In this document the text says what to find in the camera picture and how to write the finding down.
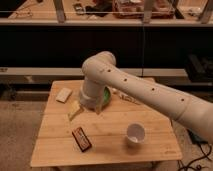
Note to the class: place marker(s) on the yellow sponge block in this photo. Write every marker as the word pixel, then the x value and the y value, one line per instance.
pixel 74 110

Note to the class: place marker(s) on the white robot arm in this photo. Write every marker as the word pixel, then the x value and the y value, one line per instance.
pixel 190 111

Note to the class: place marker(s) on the green round plate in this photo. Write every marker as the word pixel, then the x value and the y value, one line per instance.
pixel 106 97

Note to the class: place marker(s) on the white patterned box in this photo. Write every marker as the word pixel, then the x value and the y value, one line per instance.
pixel 128 98

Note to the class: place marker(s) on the white rectangular sponge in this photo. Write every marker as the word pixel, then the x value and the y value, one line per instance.
pixel 63 95

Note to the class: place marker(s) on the wooden table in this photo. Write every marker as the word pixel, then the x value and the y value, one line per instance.
pixel 56 146

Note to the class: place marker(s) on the white paper cup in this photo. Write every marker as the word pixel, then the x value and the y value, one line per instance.
pixel 135 135

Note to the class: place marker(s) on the red chocolate bar packet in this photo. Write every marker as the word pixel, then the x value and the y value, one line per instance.
pixel 81 139

